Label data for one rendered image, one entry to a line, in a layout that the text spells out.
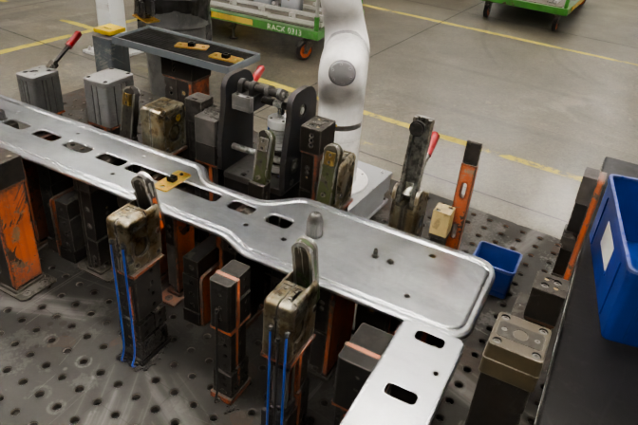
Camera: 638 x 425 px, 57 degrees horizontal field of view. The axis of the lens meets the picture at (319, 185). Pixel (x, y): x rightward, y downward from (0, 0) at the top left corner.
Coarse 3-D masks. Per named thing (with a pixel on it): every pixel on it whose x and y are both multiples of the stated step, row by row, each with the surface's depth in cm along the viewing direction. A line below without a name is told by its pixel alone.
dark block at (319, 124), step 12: (312, 120) 128; (324, 120) 129; (312, 132) 124; (324, 132) 125; (300, 144) 127; (312, 144) 126; (324, 144) 127; (312, 156) 128; (312, 168) 129; (300, 180) 132; (312, 180) 130; (300, 192) 133; (312, 192) 132
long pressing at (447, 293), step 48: (0, 96) 155; (0, 144) 134; (48, 144) 135; (96, 144) 136; (144, 144) 137; (240, 240) 108; (288, 240) 109; (336, 240) 111; (384, 240) 112; (336, 288) 99; (384, 288) 99; (432, 288) 100; (480, 288) 102
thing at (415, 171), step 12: (420, 120) 106; (432, 120) 108; (420, 132) 106; (408, 144) 111; (420, 144) 111; (408, 156) 111; (420, 156) 110; (408, 168) 113; (420, 168) 111; (408, 180) 114; (420, 180) 113
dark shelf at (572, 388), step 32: (608, 160) 141; (576, 288) 98; (576, 320) 92; (576, 352) 86; (608, 352) 86; (544, 384) 83; (576, 384) 80; (608, 384) 81; (544, 416) 75; (576, 416) 76; (608, 416) 76
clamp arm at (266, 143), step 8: (264, 136) 125; (272, 136) 125; (256, 144) 127; (264, 144) 125; (272, 144) 126; (256, 152) 127; (264, 152) 126; (272, 152) 127; (256, 160) 128; (264, 160) 127; (272, 160) 128; (256, 168) 128; (264, 168) 127; (256, 176) 128; (264, 176) 128; (264, 184) 128
